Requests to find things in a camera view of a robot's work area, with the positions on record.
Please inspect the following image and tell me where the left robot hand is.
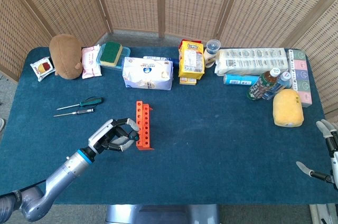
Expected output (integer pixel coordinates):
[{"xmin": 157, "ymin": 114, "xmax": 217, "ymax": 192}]
[{"xmin": 88, "ymin": 117, "xmax": 140, "ymax": 155}]

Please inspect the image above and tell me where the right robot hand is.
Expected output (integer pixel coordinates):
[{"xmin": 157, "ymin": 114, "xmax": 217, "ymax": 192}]
[{"xmin": 295, "ymin": 119, "xmax": 338, "ymax": 190}]

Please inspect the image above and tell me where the black metal precision screwdriver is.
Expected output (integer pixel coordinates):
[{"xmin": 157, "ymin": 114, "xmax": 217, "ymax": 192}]
[{"xmin": 53, "ymin": 107, "xmax": 95, "ymax": 117}]

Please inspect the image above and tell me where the orange tube rack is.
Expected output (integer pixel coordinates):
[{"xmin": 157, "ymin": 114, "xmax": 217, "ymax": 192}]
[{"xmin": 135, "ymin": 100, "xmax": 155, "ymax": 152}]

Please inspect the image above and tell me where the white blue tissue bag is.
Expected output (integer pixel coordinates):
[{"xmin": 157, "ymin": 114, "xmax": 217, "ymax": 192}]
[{"xmin": 121, "ymin": 57, "xmax": 174, "ymax": 91}]

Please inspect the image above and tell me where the pink white wipes pack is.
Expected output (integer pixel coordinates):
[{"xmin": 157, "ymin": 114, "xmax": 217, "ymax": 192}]
[{"xmin": 81, "ymin": 44, "xmax": 102, "ymax": 79}]

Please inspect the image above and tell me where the green yellow sponge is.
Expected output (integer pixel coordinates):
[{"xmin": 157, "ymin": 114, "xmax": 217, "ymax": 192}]
[{"xmin": 99, "ymin": 41, "xmax": 124, "ymax": 66}]

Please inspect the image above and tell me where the clear blue plastic container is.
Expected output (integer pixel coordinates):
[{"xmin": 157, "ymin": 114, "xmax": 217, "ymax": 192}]
[{"xmin": 96, "ymin": 43, "xmax": 132, "ymax": 70}]

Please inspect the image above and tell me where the brown plush toy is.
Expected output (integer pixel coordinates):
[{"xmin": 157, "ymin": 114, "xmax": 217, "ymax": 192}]
[{"xmin": 49, "ymin": 34, "xmax": 83, "ymax": 80}]

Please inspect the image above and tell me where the white snack packet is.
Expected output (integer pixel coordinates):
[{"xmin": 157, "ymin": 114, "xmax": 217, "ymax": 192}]
[{"xmin": 30, "ymin": 57, "xmax": 56, "ymax": 82}]

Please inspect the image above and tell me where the grey metal base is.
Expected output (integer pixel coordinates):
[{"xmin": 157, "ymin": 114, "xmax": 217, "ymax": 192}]
[{"xmin": 105, "ymin": 204, "xmax": 220, "ymax": 224}]

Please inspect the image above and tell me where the blue label water bottle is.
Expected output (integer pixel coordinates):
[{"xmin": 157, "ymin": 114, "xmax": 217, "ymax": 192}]
[{"xmin": 262, "ymin": 72, "xmax": 292, "ymax": 100}]

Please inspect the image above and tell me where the pastel tissue multipack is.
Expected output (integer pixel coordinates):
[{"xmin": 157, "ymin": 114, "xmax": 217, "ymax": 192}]
[{"xmin": 286, "ymin": 49, "xmax": 313, "ymax": 108}]

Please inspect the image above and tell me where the small yellow box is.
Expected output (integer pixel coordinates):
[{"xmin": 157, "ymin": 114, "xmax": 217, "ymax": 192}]
[{"xmin": 179, "ymin": 77, "xmax": 198, "ymax": 86}]

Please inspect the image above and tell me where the blue table cloth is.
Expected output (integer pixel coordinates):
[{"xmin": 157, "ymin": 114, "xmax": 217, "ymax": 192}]
[{"xmin": 0, "ymin": 46, "xmax": 338, "ymax": 206}]

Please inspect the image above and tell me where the green tea bottle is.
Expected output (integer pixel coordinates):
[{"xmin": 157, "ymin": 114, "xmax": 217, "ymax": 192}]
[{"xmin": 247, "ymin": 68, "xmax": 281, "ymax": 101}]

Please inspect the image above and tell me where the yellow biscuit box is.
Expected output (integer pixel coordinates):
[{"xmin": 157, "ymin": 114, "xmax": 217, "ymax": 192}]
[{"xmin": 178, "ymin": 39, "xmax": 205, "ymax": 80}]

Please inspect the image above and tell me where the blue cylindrical can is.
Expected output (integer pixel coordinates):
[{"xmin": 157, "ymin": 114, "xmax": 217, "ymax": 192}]
[{"xmin": 223, "ymin": 73, "xmax": 261, "ymax": 87}]

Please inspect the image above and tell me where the white toilet paper pack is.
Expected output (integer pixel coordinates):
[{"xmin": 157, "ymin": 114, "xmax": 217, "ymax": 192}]
[{"xmin": 214, "ymin": 48, "xmax": 289, "ymax": 77}]

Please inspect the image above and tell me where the white jar with clear lid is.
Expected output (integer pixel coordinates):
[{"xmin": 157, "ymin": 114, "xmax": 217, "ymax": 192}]
[{"xmin": 203, "ymin": 39, "xmax": 221, "ymax": 69}]

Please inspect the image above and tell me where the large green-handled screwdriver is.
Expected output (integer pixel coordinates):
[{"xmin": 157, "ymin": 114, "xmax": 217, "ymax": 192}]
[{"xmin": 56, "ymin": 97, "xmax": 104, "ymax": 110}]

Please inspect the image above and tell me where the white metal frame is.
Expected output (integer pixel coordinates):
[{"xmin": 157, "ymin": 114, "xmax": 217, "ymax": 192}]
[{"xmin": 309, "ymin": 203, "xmax": 338, "ymax": 224}]

